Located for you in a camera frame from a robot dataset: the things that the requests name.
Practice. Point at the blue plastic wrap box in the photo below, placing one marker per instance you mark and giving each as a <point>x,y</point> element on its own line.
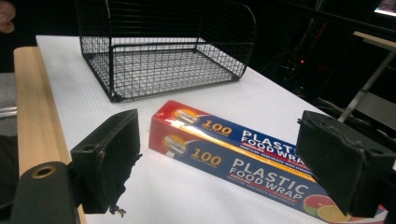
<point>246,161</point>

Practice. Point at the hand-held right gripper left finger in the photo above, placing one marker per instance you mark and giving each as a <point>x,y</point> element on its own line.
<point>107,161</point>

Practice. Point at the monitor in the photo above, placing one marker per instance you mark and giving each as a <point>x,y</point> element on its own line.
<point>386,6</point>

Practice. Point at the light wooden board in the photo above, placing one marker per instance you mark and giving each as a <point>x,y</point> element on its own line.
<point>35,112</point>

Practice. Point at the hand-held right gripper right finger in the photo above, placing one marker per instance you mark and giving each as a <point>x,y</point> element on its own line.
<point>337,161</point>

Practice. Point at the metal stand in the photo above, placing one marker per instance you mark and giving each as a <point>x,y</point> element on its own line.
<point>369,77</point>

